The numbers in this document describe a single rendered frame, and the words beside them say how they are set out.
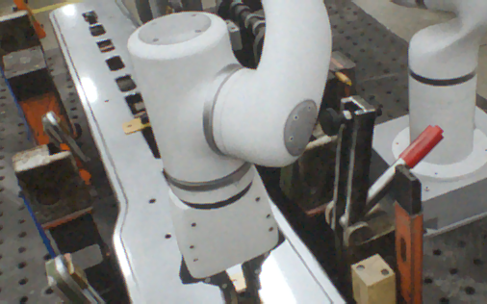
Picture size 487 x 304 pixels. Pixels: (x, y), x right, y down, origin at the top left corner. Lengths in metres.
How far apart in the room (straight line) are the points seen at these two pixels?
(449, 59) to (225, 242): 0.59
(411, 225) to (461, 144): 0.61
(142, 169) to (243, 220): 0.39
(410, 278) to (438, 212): 0.55
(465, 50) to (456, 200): 0.29
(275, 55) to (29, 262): 0.99
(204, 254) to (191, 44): 0.23
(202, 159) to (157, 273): 0.29
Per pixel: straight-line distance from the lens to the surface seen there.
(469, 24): 1.02
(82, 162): 1.01
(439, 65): 1.08
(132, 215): 0.89
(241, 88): 0.48
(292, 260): 0.76
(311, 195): 0.87
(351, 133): 0.65
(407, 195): 0.57
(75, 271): 0.68
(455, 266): 1.16
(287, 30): 0.47
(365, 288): 0.65
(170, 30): 0.51
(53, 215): 1.04
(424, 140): 0.70
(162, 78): 0.49
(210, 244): 0.61
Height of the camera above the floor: 1.55
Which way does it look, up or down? 35 degrees down
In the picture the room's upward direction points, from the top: 9 degrees counter-clockwise
